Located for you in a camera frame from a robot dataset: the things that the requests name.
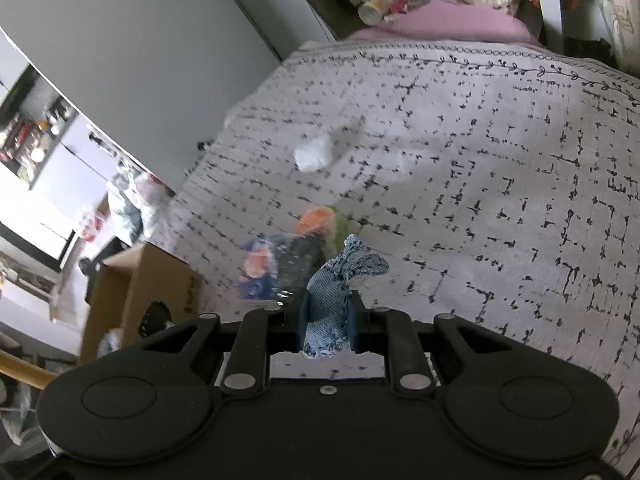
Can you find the white plastic bag red contents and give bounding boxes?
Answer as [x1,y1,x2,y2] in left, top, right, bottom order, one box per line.
[131,171,176,238]

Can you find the yellow wooden bar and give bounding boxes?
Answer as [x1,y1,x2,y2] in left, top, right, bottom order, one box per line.
[0,350,58,391]

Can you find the brown cardboard box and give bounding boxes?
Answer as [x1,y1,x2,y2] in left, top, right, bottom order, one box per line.
[80,241,203,363]

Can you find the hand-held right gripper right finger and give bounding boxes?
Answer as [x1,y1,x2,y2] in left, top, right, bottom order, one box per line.
[348,291,507,397]

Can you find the white kitchen cabinet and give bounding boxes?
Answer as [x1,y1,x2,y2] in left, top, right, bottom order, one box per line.
[0,110,123,261]

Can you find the black dashed printed blanket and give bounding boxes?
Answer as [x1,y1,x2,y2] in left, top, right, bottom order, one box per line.
[170,40,640,477]

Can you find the grey white plastic bag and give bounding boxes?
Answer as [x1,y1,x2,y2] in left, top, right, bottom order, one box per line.
[105,180,146,241]

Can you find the pink pillow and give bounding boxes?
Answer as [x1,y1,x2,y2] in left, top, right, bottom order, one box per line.
[347,0,543,50]

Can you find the blue denim plush toy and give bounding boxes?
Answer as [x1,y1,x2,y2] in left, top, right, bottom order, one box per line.
[300,234,391,359]

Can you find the burger plush toy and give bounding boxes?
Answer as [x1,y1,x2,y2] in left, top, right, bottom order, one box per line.
[294,205,348,252]

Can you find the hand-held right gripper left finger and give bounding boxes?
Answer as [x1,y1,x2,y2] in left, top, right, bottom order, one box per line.
[149,294,313,397]

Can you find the clear jar with yellow end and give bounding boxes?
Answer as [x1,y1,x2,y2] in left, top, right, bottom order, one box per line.
[357,0,431,25]

